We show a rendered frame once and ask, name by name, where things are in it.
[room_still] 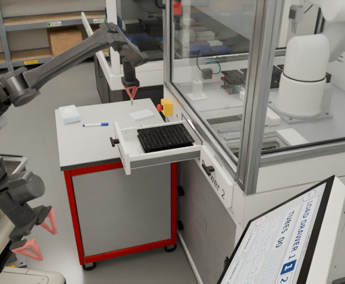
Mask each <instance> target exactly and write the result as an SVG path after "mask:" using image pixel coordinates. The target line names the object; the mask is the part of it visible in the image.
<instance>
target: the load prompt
mask: <svg viewBox="0 0 345 284"><path fill-rule="evenodd" d="M319 196H320V195H318V196H316V197H314V198H312V199H310V200H308V201H306V202H304V203H303V204H302V208H301V210H300V213H299V216H298V219H297V222H296V224H295V227H294V230H293V233H292V235H291V238H290V241H289V244H288V246H287V249H286V252H285V255H284V258H283V260H282V263H281V266H280V269H279V272H278V274H277V277H276V280H275V283H274V284H292V283H293V280H294V276H295V273H296V271H297V267H298V264H299V260H300V257H301V254H302V251H303V247H304V244H305V241H306V238H307V234H308V231H309V228H310V225H311V221H312V218H313V215H314V212H315V209H316V205H317V202H318V199H319Z"/></svg>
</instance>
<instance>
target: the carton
mask: <svg viewBox="0 0 345 284"><path fill-rule="evenodd" d="M47 36H48V42H49V46H50V50H51V52H52V54H53V55H54V56H58V55H60V54H62V53H63V52H65V51H66V50H68V49H70V48H72V47H73V46H75V45H77V44H78V43H80V42H82V33H81V31H80V30H79V29H78V28H77V27H76V26H73V27H66V28H55V29H47Z"/></svg>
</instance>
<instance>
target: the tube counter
mask: <svg viewBox="0 0 345 284"><path fill-rule="evenodd" d="M288 236H289V234H287V235H285V236H283V237H281V238H278V239H276V240H275V242H274V244H273V247H272V250H271V252H270V254H269V257H268V259H267V262H266V264H265V267H264V269H263V272H262V274H261V277H260V279H259V282H258V284H271V282H272V280H273V276H274V274H275V271H276V269H277V266H278V263H279V261H280V257H281V255H282V252H283V250H284V247H285V244H286V241H287V239H288Z"/></svg>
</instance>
